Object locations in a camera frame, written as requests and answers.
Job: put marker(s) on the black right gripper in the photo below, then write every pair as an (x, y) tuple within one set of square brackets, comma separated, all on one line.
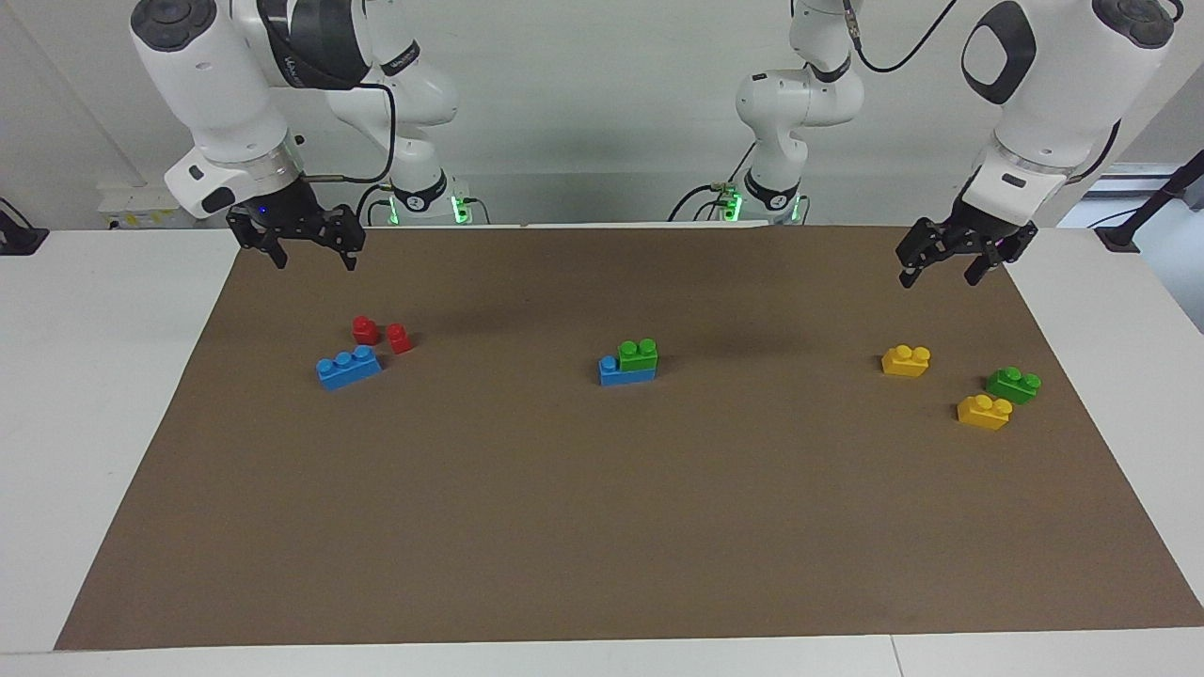
[(292, 221)]

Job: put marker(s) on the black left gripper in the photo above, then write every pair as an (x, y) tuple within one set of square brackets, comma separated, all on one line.
[(978, 233)]

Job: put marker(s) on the green two-stud toy block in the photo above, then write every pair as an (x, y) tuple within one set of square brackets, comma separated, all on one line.
[(1013, 386), (640, 357)]

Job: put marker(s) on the blue three-stud toy block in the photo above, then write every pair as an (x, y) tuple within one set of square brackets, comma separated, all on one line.
[(625, 378), (348, 369)]

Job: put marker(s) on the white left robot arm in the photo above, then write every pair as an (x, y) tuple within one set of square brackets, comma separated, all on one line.
[(1053, 94)]

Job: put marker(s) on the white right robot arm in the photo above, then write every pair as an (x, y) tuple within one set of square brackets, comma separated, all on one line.
[(207, 75)]

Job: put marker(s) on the red single-stud toy block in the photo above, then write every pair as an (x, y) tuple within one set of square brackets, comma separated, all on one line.
[(400, 339), (365, 331)]

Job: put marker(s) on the yellow two-stud toy block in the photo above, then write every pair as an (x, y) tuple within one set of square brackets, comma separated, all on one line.
[(984, 414), (906, 363)]

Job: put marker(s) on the black stand with clamp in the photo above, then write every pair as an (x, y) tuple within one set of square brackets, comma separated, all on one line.
[(1143, 212)]

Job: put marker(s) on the black table clamp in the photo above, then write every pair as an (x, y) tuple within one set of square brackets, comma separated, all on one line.
[(19, 237)]

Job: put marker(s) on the brown table mat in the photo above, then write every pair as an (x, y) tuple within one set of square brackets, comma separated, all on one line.
[(602, 508)]

